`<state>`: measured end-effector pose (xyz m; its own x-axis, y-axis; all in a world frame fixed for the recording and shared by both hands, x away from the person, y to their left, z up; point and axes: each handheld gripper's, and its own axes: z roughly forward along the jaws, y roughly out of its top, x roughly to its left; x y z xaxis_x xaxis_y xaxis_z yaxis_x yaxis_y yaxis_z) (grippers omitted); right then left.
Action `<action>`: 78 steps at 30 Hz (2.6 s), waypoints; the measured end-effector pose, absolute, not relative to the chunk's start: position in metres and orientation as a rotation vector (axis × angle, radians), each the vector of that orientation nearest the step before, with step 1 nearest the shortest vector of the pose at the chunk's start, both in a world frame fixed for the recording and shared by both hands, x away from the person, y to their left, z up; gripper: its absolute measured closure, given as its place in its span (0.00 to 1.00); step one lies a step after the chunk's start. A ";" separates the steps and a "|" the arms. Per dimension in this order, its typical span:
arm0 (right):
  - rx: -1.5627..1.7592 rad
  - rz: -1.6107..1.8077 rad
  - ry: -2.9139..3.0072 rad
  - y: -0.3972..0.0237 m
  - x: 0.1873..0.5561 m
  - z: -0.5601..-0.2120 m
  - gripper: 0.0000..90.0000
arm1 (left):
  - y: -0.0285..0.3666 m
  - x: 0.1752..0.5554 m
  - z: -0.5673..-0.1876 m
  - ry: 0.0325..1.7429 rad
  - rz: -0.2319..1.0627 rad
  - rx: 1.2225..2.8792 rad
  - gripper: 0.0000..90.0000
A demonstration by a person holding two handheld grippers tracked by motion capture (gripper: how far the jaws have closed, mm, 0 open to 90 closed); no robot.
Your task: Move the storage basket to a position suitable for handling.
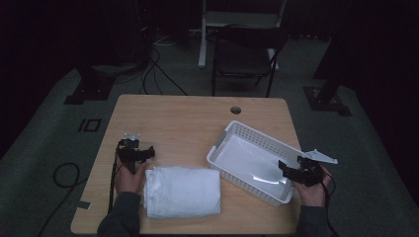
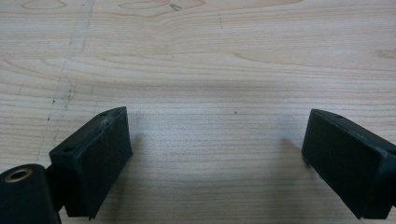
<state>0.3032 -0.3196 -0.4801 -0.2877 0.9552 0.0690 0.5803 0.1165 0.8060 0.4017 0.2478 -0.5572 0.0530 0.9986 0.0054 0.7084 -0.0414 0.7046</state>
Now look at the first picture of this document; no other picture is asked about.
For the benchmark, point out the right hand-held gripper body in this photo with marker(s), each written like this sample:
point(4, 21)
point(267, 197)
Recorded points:
point(308, 173)

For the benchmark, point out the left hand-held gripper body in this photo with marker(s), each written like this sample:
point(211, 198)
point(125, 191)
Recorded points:
point(129, 153)

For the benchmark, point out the black stand with base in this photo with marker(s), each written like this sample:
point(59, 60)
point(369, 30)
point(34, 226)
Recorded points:
point(327, 98)

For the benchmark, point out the white plastic basket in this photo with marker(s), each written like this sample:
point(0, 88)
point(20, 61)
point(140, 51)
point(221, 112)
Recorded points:
point(243, 154)

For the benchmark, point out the black stand base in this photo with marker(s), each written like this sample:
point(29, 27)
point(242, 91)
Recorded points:
point(92, 89)

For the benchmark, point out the white towel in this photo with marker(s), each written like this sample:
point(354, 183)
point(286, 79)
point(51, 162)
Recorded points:
point(183, 192)

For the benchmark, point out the person's left hand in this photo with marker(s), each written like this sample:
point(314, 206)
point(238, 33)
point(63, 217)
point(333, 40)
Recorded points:
point(126, 182)

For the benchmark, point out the black folding chair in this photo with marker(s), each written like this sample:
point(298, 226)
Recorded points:
point(242, 59)

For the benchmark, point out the person's right hand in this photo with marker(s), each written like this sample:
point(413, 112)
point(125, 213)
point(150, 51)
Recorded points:
point(311, 196)

